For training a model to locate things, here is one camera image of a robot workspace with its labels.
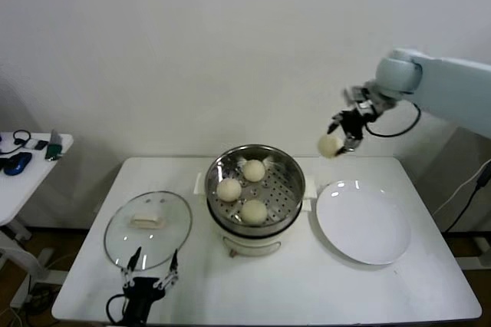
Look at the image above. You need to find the white wall cable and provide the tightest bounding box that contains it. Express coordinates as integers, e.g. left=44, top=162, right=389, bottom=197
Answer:
left=433, top=160, right=491, bottom=216

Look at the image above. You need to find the white side table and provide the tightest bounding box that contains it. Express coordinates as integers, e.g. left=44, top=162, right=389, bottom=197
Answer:
left=0, top=133, right=74, bottom=307

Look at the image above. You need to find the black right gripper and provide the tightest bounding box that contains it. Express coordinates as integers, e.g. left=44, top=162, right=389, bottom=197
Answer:
left=326, top=110, right=375, bottom=157

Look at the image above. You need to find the white oval plate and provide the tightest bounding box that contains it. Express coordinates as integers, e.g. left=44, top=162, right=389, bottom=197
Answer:
left=315, top=180, right=412, bottom=266

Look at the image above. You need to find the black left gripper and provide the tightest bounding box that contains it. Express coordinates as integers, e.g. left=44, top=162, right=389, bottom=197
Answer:
left=121, top=246, right=181, bottom=325

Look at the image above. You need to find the white electric cooker pot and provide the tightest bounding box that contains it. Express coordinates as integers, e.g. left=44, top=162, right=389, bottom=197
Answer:
left=193, top=171, right=319, bottom=259

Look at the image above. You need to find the black floor cable bundle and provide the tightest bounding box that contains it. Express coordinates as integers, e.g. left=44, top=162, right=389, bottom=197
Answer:
left=22, top=284, right=58, bottom=309

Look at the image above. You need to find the white steamed baozi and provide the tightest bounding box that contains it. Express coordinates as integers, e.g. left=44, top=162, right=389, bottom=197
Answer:
left=240, top=199, right=269, bottom=227
left=317, top=134, right=345, bottom=159
left=242, top=160, right=266, bottom=183
left=216, top=179, right=243, bottom=203

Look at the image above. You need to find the white stand base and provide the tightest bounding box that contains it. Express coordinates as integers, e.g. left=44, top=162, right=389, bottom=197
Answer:
left=447, top=234, right=491, bottom=273

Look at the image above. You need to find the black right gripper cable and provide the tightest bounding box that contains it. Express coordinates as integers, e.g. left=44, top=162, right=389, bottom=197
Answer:
left=364, top=102, right=423, bottom=139

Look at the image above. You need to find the black headset cable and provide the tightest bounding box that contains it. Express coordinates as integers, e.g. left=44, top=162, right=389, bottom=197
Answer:
left=0, top=130, right=32, bottom=156

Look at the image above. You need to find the black computer mouse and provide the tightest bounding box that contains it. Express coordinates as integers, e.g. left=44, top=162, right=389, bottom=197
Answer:
left=3, top=152, right=34, bottom=177

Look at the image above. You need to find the round glass pot lid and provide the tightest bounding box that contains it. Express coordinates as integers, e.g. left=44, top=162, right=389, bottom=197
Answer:
left=103, top=190, right=193, bottom=271

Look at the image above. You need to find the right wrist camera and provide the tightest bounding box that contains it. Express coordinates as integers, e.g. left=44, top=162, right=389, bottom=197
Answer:
left=342, top=87, right=370, bottom=104

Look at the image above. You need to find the stainless steel steamer basket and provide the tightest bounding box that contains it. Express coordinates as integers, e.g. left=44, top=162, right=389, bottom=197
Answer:
left=204, top=144, right=307, bottom=236

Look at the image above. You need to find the green clip tool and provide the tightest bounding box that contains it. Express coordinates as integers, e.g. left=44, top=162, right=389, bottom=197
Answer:
left=44, top=130, right=64, bottom=162

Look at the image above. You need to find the black power cable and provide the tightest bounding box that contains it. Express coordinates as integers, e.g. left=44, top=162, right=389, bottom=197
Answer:
left=444, top=167, right=491, bottom=233

